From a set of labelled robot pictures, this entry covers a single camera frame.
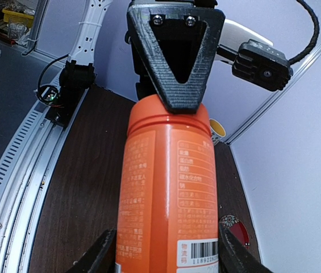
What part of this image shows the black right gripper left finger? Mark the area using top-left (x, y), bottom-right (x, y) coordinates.
top-left (69, 229), bottom-right (116, 273)

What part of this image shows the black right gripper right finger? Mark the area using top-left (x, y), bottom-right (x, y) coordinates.
top-left (218, 223), bottom-right (271, 273)

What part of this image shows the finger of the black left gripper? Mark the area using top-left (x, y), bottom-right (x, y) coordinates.
top-left (131, 36), bottom-right (157, 101)
top-left (127, 7), bottom-right (225, 114)

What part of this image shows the orange pill bottle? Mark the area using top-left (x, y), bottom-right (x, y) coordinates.
top-left (115, 95), bottom-right (219, 272)

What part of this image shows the red floral plate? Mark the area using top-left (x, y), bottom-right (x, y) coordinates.
top-left (220, 214), bottom-right (250, 249)

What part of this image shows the yellow interior patterned mug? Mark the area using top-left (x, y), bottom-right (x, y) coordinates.
top-left (210, 118), bottom-right (226, 146)

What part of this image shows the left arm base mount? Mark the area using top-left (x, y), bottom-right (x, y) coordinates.
top-left (35, 54), bottom-right (95, 128)

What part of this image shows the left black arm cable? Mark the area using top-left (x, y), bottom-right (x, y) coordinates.
top-left (287, 0), bottom-right (320, 65)

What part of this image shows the left aluminium frame post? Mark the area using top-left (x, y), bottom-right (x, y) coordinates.
top-left (225, 16), bottom-right (321, 146)

